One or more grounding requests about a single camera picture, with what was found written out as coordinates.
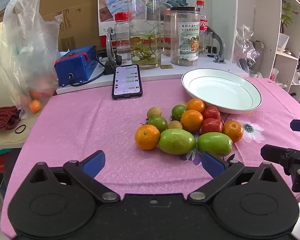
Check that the white shelf unit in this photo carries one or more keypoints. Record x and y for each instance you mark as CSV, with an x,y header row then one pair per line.
x,y
267,17

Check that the white platform board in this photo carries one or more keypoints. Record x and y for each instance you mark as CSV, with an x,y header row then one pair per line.
x,y
160,75

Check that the black smartphone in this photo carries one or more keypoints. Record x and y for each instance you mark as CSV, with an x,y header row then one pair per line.
x,y
127,81

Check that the blue machine box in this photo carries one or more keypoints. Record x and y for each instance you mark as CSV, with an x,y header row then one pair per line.
x,y
75,66

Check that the crumpled clear plastic bag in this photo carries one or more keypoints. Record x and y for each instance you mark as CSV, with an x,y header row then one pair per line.
x,y
246,47

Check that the cola bottle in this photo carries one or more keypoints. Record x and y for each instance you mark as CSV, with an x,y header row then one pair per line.
x,y
203,25

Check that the green water plant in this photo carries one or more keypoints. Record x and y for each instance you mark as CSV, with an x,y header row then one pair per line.
x,y
142,52

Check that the small black box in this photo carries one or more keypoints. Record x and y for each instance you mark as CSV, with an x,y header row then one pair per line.
x,y
211,49

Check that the small brass plate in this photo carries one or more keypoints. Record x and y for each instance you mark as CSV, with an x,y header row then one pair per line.
x,y
166,67

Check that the white plant pot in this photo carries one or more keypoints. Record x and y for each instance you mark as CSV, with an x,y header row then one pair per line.
x,y
283,41

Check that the beige side table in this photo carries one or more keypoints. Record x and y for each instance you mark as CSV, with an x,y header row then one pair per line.
x,y
5,140

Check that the green potted plant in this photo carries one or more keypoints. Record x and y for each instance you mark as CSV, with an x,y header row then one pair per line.
x,y
287,12

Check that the green tomato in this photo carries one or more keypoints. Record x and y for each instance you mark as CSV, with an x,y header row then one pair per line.
x,y
157,123
178,111

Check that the small bagged orange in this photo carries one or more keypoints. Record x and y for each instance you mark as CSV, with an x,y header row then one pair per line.
x,y
36,94
35,106

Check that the clear bottle with red cap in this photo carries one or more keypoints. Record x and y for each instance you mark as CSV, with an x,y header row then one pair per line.
x,y
122,37

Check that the tall glass vase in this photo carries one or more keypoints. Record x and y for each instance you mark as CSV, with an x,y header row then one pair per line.
x,y
140,17

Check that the red black striped cloth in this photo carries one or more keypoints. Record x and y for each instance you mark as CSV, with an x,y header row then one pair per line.
x,y
3,117

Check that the small yellowish round fruit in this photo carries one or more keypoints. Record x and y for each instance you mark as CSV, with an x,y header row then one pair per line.
x,y
153,112
174,125

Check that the brown cardboard box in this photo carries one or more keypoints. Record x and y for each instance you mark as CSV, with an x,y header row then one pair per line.
x,y
77,10

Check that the labelled clear jar black lid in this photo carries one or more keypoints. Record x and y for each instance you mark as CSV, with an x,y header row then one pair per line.
x,y
187,40

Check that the pink floral tablecloth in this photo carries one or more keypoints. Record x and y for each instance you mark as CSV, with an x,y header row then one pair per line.
x,y
90,125

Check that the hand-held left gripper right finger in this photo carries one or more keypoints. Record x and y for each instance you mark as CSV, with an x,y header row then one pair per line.
x,y
212,163

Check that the red wax apple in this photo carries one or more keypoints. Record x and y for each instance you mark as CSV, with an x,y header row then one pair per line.
x,y
211,112
212,126

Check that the large green mango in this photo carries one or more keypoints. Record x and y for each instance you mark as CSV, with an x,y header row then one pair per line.
x,y
214,143
177,141

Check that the white plate with dark rim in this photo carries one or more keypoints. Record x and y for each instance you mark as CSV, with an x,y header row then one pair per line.
x,y
220,90

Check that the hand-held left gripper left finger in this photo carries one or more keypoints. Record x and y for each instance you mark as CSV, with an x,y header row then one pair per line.
x,y
95,163

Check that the grey metal bracket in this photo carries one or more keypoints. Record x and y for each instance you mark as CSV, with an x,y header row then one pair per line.
x,y
221,45
109,42

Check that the black power plug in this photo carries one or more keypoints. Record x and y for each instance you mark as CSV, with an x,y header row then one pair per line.
x,y
109,68

